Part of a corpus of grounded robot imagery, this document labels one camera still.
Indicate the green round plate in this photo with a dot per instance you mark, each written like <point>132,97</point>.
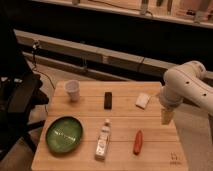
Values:
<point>64,135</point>

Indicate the white paper cup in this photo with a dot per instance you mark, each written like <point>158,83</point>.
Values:
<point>71,87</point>

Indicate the black office chair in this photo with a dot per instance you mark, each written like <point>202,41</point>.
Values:
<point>19,93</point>

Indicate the white sponge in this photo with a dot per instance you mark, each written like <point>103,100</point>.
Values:
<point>143,100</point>

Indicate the clear plastic bottle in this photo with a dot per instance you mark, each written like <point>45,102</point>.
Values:
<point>103,140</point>

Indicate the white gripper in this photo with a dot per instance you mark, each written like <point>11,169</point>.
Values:
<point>169,99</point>

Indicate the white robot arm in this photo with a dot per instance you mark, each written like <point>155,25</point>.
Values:
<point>185,82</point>

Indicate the black rectangular block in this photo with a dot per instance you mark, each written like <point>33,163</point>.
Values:
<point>108,100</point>

